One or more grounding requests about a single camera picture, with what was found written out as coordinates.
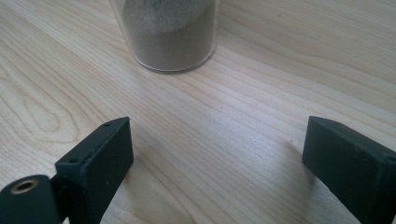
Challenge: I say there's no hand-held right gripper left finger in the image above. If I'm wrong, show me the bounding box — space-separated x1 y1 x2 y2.
54 117 134 224

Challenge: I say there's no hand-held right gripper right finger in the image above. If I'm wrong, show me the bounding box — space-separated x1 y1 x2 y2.
302 116 396 224

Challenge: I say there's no clear jar of beige powder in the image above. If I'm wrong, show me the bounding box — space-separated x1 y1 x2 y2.
108 0 220 75

